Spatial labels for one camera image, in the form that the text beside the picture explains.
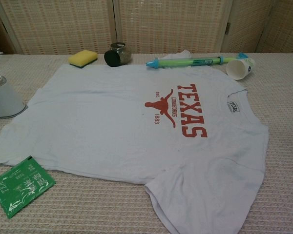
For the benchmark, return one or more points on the green tea packet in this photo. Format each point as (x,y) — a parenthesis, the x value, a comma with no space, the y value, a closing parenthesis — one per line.
(22,187)

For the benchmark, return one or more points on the beige woven tablecloth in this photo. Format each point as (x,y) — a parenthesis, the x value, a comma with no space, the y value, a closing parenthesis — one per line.
(88,209)

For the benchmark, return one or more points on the glass jar black lid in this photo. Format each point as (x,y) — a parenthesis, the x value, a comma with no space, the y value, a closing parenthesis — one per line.
(122,54)

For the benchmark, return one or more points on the white Texas print T-shirt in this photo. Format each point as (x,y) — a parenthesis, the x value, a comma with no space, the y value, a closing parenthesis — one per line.
(112,136)

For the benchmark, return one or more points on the green blue water pump toy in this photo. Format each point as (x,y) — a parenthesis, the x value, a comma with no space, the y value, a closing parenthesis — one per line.
(180,63)

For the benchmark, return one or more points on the yellow sponge green base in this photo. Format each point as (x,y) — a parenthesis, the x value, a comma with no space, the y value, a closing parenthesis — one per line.
(81,58)

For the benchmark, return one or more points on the white paper cup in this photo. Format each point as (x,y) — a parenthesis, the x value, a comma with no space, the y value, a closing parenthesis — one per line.
(236,69)

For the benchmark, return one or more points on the woven folding screen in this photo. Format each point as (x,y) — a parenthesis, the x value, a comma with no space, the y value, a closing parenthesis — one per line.
(161,24)

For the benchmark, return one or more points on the white handheld steam iron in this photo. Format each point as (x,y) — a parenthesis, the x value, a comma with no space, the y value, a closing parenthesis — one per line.
(5,102)

